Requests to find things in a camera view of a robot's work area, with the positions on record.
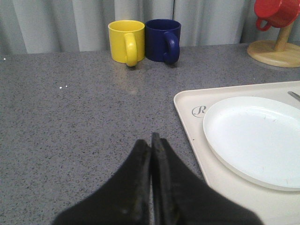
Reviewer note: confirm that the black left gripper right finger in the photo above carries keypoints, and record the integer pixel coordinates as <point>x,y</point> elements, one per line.
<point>181,198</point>

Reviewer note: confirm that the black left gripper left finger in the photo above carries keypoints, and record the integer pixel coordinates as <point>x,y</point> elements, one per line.
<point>122,200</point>

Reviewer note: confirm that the white round plate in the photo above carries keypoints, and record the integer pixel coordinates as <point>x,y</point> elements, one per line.
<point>258,139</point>

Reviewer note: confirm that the silver fork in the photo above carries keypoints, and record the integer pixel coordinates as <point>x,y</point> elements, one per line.
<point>294,95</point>

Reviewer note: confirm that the beige rabbit serving tray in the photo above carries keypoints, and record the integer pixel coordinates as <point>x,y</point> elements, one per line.
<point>274,207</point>

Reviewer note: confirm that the dark blue mug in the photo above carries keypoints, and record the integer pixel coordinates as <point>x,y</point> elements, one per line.
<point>162,40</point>

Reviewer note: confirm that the yellow mug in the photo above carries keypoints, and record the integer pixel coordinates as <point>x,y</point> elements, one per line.
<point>127,41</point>

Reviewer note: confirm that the wooden mug tree stand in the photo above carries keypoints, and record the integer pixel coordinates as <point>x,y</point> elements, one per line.
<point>277,53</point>

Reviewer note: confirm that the red ribbed mug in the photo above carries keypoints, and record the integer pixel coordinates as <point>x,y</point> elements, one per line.
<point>275,13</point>

